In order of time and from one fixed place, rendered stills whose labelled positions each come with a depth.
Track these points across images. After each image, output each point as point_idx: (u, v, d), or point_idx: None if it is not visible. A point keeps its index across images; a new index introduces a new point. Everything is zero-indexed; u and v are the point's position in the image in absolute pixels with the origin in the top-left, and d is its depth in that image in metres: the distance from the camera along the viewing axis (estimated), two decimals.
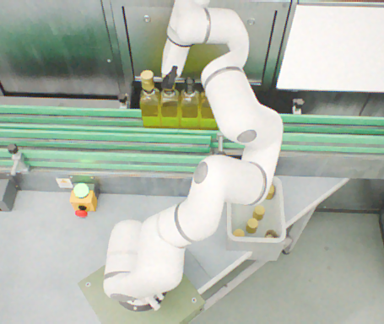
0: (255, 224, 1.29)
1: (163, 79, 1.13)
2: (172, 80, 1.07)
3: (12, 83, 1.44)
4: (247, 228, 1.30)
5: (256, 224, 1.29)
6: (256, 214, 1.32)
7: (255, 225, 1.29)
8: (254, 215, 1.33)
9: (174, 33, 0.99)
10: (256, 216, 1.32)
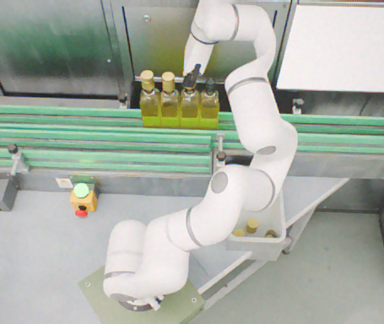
0: (255, 224, 1.29)
1: (184, 78, 1.10)
2: (195, 78, 1.05)
3: (12, 83, 1.44)
4: (247, 228, 1.30)
5: (256, 224, 1.29)
6: None
7: (255, 225, 1.29)
8: None
9: (198, 30, 0.96)
10: None
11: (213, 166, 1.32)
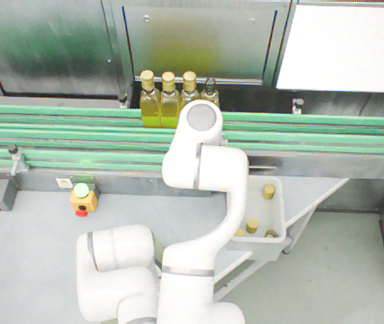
0: (255, 224, 1.29)
1: None
2: None
3: (12, 83, 1.44)
4: (247, 228, 1.30)
5: (256, 224, 1.29)
6: (194, 80, 1.15)
7: (255, 225, 1.29)
8: (193, 84, 1.16)
9: None
10: (194, 83, 1.16)
11: None
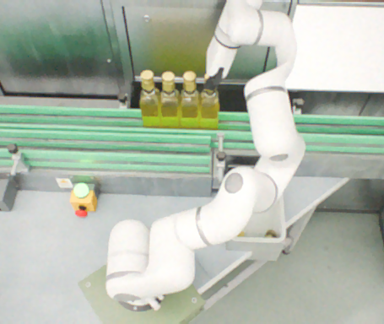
0: (212, 74, 1.15)
1: (206, 81, 1.13)
2: (218, 82, 1.07)
3: (12, 83, 1.44)
4: None
5: None
6: (194, 80, 1.15)
7: (213, 74, 1.15)
8: (193, 84, 1.16)
9: (224, 35, 0.99)
10: (194, 83, 1.16)
11: (213, 166, 1.32)
